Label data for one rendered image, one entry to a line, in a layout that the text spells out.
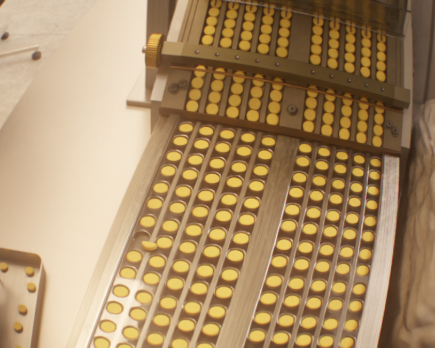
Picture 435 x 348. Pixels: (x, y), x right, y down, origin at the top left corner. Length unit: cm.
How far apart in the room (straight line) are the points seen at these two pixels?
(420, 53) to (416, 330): 54
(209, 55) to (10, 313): 32
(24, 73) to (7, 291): 190
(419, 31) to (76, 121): 48
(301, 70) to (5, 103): 187
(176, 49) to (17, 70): 198
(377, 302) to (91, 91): 57
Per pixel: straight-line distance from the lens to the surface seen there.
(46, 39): 279
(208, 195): 60
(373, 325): 51
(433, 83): 89
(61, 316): 71
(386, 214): 59
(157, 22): 90
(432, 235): 57
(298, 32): 69
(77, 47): 109
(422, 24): 96
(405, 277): 58
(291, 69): 64
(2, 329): 70
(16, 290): 73
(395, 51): 69
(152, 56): 66
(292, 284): 54
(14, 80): 256
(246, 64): 65
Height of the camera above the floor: 135
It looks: 41 degrees down
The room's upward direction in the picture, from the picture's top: 1 degrees clockwise
